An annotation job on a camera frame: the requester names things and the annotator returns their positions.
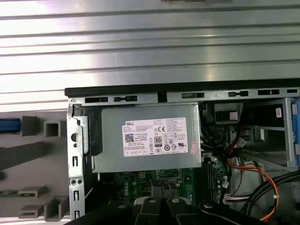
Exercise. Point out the grey power supply unit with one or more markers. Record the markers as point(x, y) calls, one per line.
point(112, 161)

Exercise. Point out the hard disk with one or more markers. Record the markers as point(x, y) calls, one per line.
point(9, 125)

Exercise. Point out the metal optical drive cage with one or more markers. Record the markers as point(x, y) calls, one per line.
point(288, 131)

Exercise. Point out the black RAM slot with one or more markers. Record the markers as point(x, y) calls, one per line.
point(204, 182)
point(211, 182)

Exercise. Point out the blue plastic drive latch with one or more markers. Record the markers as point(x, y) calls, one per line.
point(295, 131)

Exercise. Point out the green RAM stick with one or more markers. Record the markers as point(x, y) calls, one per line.
point(7, 193)

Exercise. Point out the grey parts rack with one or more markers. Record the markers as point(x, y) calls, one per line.
point(56, 180)

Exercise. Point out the black PC case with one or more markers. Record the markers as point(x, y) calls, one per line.
point(77, 150)

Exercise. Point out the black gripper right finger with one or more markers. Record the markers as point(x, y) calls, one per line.
point(175, 215)

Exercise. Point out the green motherboard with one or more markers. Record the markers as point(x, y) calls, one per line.
point(187, 187)

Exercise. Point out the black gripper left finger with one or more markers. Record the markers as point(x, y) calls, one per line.
point(145, 215)

